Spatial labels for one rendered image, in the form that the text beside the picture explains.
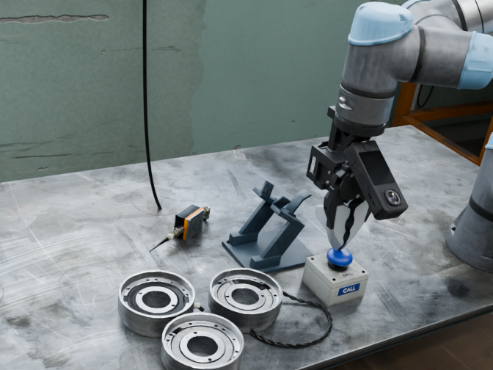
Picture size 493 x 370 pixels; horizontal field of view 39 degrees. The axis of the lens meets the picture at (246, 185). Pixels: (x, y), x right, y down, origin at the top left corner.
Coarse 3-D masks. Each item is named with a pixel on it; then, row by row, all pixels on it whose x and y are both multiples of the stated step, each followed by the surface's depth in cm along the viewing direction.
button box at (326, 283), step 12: (312, 264) 107; (324, 264) 107; (312, 276) 107; (324, 276) 104; (336, 276) 104; (348, 276) 105; (360, 276) 105; (312, 288) 108; (324, 288) 105; (336, 288) 104; (348, 288) 105; (360, 288) 107; (324, 300) 105; (336, 300) 105; (348, 300) 107
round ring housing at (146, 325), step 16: (144, 272) 100; (160, 272) 101; (160, 288) 99; (192, 288) 98; (144, 304) 96; (160, 304) 100; (192, 304) 95; (128, 320) 93; (144, 320) 92; (160, 320) 92; (160, 336) 94
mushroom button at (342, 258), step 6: (330, 252) 106; (336, 252) 106; (342, 252) 106; (348, 252) 106; (330, 258) 105; (336, 258) 105; (342, 258) 105; (348, 258) 105; (336, 264) 105; (342, 264) 105; (348, 264) 105
